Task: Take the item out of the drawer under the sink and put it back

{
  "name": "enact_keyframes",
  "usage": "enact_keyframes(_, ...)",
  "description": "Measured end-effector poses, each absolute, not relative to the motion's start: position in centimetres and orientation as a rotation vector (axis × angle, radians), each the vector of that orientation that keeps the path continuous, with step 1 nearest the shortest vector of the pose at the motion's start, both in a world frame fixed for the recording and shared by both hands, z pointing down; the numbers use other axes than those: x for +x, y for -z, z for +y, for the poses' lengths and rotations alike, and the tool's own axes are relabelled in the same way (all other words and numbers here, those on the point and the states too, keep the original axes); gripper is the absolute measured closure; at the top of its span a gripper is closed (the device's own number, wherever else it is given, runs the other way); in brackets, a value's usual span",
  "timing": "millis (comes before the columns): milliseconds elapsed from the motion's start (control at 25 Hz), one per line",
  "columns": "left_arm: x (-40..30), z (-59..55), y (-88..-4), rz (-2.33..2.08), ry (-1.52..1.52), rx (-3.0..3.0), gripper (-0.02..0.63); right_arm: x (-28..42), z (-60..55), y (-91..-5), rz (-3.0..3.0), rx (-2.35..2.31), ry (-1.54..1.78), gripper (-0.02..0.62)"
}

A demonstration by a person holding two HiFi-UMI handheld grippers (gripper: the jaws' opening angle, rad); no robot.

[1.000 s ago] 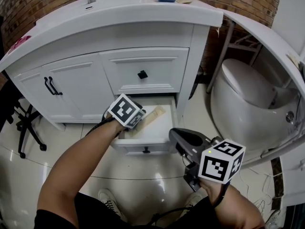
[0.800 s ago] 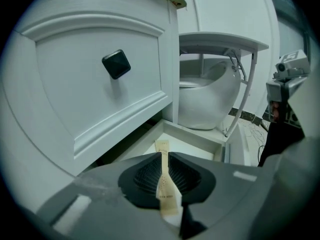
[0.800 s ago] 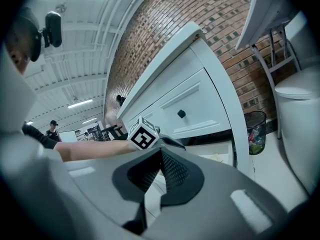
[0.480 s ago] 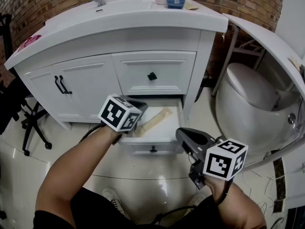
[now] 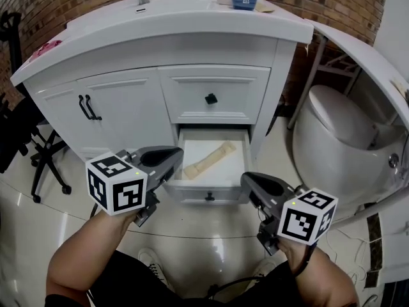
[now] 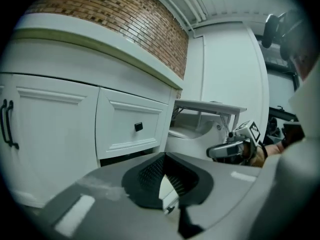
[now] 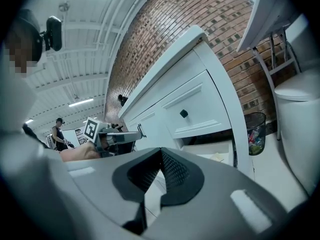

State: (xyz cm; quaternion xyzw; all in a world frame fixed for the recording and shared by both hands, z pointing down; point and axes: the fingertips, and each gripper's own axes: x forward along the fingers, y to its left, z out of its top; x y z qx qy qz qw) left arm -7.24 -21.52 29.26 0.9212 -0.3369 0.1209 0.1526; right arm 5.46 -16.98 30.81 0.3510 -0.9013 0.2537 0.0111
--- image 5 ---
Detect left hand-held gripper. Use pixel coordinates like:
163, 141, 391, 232
85, 145, 185, 228

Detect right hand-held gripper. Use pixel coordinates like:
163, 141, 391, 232
240, 171, 339, 257

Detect white drawer with black knob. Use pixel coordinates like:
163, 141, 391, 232
162, 124, 254, 206

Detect beige bone-shaped item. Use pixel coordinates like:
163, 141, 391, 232
183, 140, 238, 182

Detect person's right forearm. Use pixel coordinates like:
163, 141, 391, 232
277, 239, 359, 307

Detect person's left forearm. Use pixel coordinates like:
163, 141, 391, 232
46, 209, 139, 307

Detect white closed drawer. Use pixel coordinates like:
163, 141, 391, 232
157, 64, 272, 125

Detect white sink top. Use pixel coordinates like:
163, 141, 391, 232
9, 0, 316, 88

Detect person's right white shoe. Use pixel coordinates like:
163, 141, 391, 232
251, 257, 279, 281

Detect person's white shoe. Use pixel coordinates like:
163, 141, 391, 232
137, 247, 167, 288
251, 257, 279, 281

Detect wide white cabinet door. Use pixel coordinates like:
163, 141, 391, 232
75, 68, 176, 160

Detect white toilet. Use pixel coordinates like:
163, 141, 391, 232
291, 84, 404, 206

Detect person's left white shoe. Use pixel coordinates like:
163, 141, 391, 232
137, 247, 167, 288

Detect narrow white cabinet door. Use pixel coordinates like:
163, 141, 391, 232
33, 81, 89, 155

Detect person's black shorts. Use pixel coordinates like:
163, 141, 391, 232
44, 250, 305, 307

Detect black office chair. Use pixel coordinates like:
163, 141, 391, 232
0, 10, 73, 204

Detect white vanity cabinet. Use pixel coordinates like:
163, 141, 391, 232
24, 38, 298, 187

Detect grey metal rack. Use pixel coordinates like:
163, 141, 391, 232
286, 36, 364, 131

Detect pink cloth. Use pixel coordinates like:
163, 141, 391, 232
30, 40, 63, 62

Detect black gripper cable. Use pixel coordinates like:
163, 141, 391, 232
206, 243, 318, 301

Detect white floor cable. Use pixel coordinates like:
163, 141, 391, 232
325, 227, 380, 289

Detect black cabinet door handle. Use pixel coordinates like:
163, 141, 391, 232
84, 94, 103, 122
78, 95, 93, 121

